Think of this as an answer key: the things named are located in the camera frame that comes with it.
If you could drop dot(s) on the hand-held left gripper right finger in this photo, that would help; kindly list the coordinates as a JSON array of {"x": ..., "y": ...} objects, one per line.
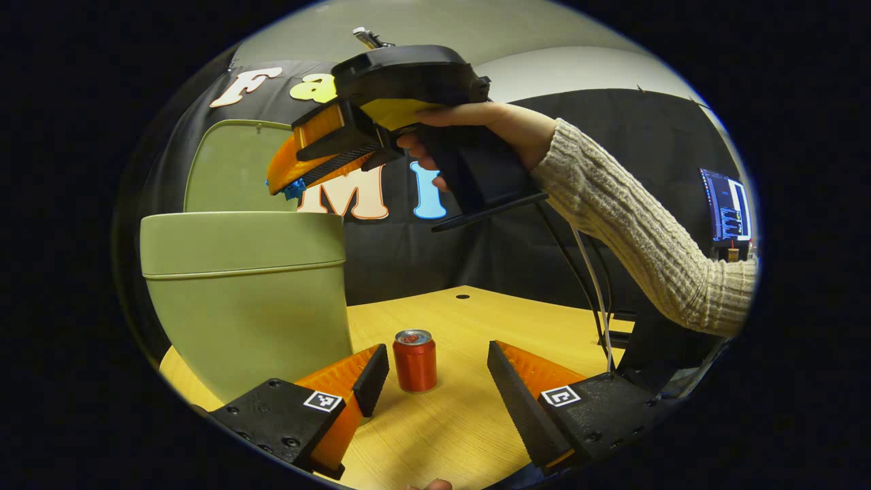
[{"x": 514, "y": 401}]

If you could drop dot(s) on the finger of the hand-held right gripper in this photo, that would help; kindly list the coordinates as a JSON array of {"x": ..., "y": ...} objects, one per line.
[
  {"x": 289, "y": 170},
  {"x": 337, "y": 136}
]

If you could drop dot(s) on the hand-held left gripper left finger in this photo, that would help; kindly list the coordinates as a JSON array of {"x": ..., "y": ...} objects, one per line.
[{"x": 373, "y": 378}]

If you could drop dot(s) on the blue paper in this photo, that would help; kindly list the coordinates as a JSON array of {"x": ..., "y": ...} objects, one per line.
[{"x": 294, "y": 189}]

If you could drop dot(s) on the red pop can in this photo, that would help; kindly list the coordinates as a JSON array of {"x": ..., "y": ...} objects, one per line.
[{"x": 415, "y": 364}]

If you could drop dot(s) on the green desktop garbage bin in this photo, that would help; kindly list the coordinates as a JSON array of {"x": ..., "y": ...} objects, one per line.
[{"x": 245, "y": 306}]

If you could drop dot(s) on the wooden desktop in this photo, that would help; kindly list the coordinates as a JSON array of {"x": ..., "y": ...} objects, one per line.
[{"x": 449, "y": 435}]

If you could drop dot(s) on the computer monitor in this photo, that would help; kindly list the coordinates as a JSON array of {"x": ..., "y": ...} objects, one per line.
[{"x": 727, "y": 204}]

